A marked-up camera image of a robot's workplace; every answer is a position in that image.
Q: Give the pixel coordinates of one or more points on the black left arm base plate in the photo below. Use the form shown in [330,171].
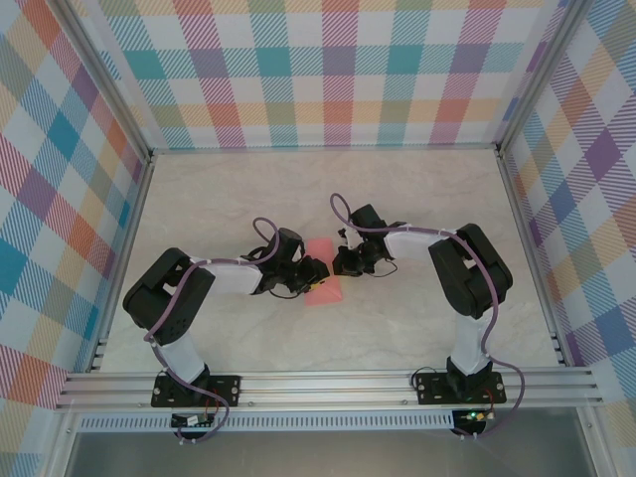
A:
[228,390]

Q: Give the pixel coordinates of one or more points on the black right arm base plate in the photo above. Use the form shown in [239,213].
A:
[429,387]

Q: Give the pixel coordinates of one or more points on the black right controller board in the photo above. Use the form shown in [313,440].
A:
[472,416]

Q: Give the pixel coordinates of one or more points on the long aluminium mounting rail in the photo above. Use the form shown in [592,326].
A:
[323,387]

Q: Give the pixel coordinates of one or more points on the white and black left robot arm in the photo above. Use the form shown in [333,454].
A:
[228,280]

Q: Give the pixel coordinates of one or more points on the black controller board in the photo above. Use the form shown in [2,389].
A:
[472,416]
[186,421]

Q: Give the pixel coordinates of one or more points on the aluminium side rail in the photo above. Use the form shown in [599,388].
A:
[128,238]
[527,248]

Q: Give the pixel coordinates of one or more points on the thin aluminium frame bar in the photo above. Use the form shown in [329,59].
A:
[323,148]

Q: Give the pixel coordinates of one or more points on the black left controller board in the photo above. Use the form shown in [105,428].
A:
[186,421]

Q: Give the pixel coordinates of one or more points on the aluminium frame post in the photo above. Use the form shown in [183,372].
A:
[541,79]
[107,84]

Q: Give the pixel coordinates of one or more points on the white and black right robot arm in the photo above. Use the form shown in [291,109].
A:
[412,243]

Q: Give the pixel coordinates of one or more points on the pink cloth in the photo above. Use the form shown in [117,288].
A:
[325,295]

